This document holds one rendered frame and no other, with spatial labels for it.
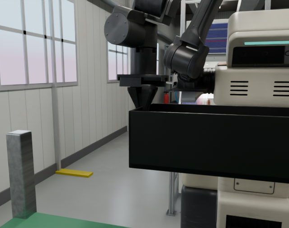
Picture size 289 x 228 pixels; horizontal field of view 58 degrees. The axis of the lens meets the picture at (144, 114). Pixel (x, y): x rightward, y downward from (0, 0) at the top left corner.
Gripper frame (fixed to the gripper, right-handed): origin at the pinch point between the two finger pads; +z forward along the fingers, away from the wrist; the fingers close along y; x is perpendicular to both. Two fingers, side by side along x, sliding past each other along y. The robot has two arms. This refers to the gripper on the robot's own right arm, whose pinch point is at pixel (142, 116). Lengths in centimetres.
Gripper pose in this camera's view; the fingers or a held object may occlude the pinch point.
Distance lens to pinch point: 58.3
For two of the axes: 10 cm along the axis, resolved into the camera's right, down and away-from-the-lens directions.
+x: 2.7, -1.2, 9.6
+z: -0.2, 9.9, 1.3
